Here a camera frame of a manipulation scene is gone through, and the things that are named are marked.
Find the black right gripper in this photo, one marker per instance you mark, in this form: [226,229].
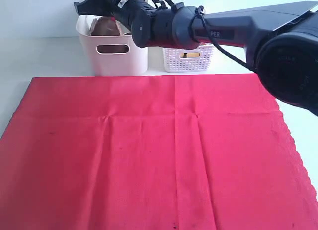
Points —
[106,8]

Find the brown wooden plate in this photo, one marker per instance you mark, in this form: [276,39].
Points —
[107,26]

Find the red table cloth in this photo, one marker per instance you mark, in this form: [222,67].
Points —
[196,152]

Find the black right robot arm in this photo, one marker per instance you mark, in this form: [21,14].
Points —
[280,41]

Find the cream plastic bin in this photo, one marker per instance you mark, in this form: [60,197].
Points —
[111,55]

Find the white perforated plastic basket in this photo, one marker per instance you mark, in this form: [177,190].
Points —
[174,64]

